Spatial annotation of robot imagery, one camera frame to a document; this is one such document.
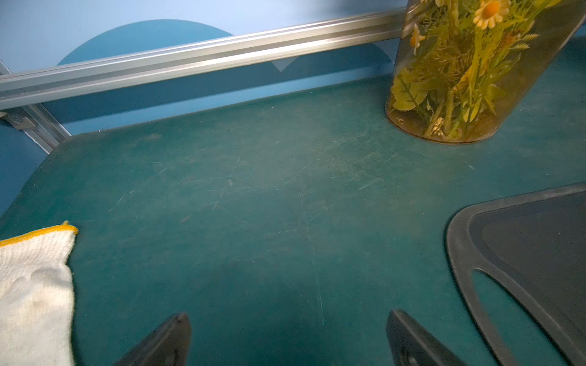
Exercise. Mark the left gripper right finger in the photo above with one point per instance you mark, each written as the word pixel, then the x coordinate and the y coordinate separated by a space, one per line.
pixel 412 344

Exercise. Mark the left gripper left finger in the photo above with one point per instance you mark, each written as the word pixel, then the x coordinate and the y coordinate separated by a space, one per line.
pixel 168 344

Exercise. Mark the black cutting board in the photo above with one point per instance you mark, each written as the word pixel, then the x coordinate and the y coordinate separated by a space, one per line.
pixel 533 246

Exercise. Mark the white work glove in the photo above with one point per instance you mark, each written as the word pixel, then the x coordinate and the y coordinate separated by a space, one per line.
pixel 37 297

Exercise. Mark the flower bouquet in amber vase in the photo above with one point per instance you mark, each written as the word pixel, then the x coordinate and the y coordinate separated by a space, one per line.
pixel 462 66

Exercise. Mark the aluminium frame rail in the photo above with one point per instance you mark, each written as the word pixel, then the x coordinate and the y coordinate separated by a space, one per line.
pixel 106 74

